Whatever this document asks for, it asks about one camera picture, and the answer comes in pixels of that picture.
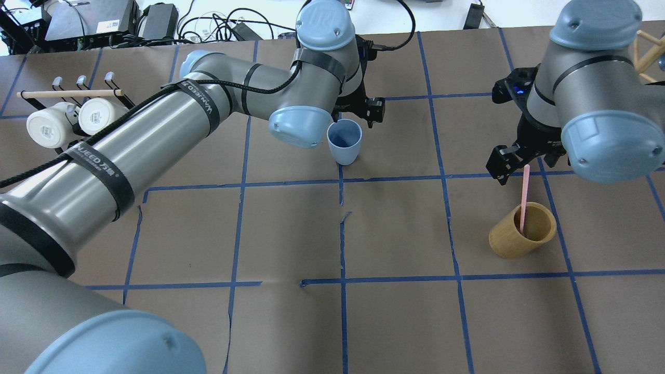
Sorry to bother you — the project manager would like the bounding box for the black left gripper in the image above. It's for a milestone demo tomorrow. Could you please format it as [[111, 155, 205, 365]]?
[[332, 35, 385, 129]]

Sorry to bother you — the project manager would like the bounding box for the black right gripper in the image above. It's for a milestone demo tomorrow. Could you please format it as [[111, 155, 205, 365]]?
[[485, 66, 567, 185]]

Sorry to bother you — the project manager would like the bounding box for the pink chopstick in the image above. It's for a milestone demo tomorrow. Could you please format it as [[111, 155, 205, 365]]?
[[518, 164, 530, 236]]

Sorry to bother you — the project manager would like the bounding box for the light blue plastic cup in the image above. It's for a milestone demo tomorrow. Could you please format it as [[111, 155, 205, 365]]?
[[326, 118, 363, 166]]

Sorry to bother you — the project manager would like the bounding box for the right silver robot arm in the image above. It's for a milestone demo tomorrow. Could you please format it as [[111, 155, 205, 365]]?
[[485, 1, 664, 185]]

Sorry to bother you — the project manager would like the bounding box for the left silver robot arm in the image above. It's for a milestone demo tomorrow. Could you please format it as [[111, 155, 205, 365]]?
[[1, 1, 366, 373]]

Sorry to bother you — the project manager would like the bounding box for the bamboo chopstick holder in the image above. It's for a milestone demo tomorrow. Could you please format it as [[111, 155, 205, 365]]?
[[488, 202, 556, 260]]

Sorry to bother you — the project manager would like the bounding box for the wooden mug tree stand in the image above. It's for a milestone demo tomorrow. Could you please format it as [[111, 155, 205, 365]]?
[[630, 30, 664, 85]]

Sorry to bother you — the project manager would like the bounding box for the black power adapter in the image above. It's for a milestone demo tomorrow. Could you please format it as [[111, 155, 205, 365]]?
[[463, 3, 485, 29]]

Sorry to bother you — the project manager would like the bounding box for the wooden rod on rack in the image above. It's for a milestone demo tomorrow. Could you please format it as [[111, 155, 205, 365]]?
[[15, 88, 125, 100]]

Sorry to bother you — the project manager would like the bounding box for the white mug near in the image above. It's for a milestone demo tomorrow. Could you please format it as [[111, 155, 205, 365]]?
[[78, 98, 128, 136]]

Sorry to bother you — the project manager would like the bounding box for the white mug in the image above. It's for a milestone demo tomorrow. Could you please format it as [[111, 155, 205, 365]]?
[[26, 102, 80, 149], [78, 98, 128, 136]]

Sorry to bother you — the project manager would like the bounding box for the black computer box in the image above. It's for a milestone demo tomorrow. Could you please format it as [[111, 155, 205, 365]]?
[[45, 1, 139, 47]]

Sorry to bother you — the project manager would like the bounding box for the white mug far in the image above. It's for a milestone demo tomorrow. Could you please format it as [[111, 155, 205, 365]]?
[[26, 102, 80, 149]]

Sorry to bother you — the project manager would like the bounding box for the black wire mug rack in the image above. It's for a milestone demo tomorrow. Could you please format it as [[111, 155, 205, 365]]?
[[52, 72, 138, 156]]

